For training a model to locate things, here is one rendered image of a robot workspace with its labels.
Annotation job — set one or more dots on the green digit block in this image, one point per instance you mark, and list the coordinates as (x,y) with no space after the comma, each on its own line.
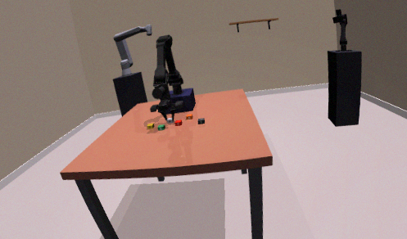
(161,127)

